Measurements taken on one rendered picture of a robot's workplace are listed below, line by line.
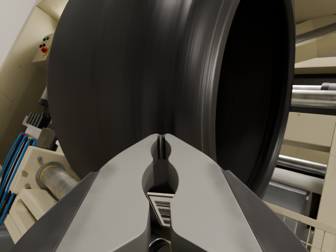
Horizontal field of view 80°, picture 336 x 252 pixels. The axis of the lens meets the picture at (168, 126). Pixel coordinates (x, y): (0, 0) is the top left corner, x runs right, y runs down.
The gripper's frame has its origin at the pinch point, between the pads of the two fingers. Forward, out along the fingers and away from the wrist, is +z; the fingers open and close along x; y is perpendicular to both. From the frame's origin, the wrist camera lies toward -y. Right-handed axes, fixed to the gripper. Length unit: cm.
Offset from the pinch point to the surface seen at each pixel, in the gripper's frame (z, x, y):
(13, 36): 285, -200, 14
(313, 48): 62, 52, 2
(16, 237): 12.4, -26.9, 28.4
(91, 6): 17.2, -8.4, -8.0
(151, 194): 4.7, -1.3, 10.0
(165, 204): 4.3, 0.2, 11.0
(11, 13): 287, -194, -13
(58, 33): 21.2, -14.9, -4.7
